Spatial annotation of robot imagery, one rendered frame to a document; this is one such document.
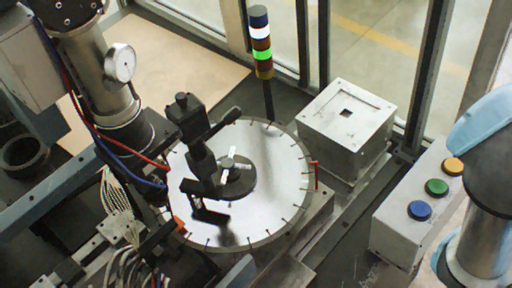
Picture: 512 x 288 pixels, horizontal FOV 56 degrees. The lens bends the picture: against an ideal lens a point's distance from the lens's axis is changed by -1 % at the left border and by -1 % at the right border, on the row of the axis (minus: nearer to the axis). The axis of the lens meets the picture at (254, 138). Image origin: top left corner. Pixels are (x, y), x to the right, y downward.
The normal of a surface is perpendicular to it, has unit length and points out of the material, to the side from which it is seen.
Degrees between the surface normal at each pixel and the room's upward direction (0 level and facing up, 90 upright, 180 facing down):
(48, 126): 90
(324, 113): 0
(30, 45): 90
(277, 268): 0
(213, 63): 0
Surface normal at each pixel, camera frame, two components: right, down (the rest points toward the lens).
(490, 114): -0.61, -0.29
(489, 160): -0.86, 0.25
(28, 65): 0.73, 0.47
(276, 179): -0.11, -0.64
